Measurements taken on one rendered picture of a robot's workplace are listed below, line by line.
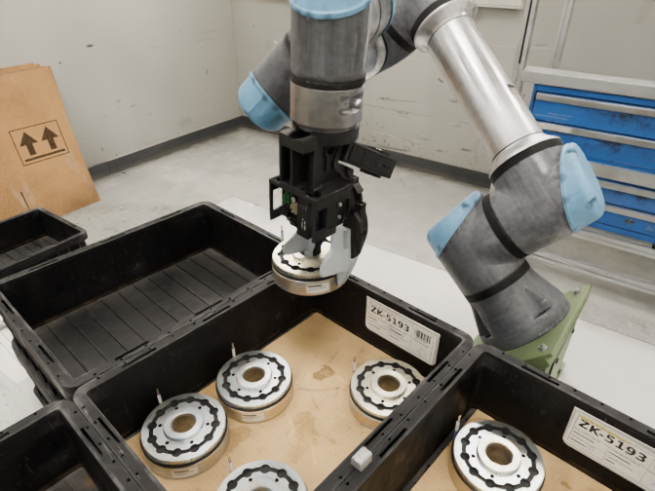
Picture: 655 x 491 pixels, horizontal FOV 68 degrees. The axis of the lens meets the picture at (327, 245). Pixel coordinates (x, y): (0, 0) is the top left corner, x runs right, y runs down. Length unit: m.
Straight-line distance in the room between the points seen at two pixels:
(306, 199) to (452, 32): 0.46
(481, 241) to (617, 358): 0.42
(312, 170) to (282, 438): 0.34
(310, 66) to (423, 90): 2.95
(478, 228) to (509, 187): 0.08
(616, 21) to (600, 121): 0.91
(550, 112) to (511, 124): 1.48
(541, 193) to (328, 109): 0.38
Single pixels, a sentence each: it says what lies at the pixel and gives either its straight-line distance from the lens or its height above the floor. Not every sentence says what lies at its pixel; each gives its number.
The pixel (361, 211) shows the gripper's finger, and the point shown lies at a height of 1.10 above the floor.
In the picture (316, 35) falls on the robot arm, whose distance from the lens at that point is 0.47.
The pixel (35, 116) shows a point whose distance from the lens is 3.26.
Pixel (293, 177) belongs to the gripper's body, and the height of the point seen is 1.16.
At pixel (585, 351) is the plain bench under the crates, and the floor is 0.70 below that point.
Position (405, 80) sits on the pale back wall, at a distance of 3.46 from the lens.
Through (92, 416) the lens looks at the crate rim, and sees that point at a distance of 0.61.
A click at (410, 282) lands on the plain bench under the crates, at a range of 1.14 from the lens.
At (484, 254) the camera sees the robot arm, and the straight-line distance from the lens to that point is 0.78.
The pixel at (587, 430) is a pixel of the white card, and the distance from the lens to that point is 0.65.
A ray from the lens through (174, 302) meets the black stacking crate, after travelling 0.90.
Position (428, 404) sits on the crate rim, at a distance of 0.57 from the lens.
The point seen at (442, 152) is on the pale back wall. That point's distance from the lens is 3.46.
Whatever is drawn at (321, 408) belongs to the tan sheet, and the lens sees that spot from 0.69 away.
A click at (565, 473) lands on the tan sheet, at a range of 0.69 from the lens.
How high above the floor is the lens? 1.36
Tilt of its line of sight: 32 degrees down
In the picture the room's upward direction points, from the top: straight up
